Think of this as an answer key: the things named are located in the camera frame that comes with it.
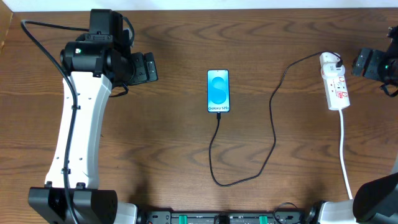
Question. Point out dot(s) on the blue Galaxy smartphone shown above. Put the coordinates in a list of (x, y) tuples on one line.
[(218, 97)]

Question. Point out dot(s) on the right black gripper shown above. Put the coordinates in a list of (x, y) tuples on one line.
[(367, 64)]

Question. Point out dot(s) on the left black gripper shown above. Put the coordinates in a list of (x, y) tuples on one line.
[(144, 69)]

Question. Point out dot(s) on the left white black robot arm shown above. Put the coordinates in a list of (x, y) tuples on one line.
[(98, 61)]

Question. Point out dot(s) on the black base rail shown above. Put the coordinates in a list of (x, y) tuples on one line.
[(168, 217)]

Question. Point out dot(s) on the white USB charger adapter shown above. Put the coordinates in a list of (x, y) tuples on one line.
[(331, 65)]

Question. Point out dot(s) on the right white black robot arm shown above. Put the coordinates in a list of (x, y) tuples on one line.
[(375, 201)]

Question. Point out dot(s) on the white power strip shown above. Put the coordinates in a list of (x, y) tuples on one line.
[(336, 93)]

